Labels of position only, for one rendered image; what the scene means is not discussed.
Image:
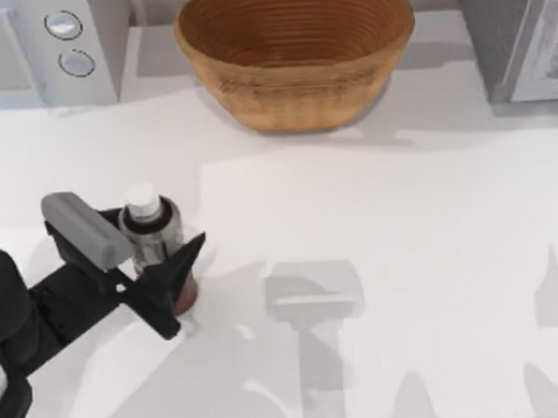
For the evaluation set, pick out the clear bottle with white cap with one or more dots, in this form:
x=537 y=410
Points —
x=151 y=225

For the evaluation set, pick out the round microwave knob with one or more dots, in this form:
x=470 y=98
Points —
x=76 y=61
x=63 y=23

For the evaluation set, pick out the pale microwave oven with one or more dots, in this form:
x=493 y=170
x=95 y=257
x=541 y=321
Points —
x=102 y=49

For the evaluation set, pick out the brown woven basket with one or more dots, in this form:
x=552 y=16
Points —
x=295 y=77

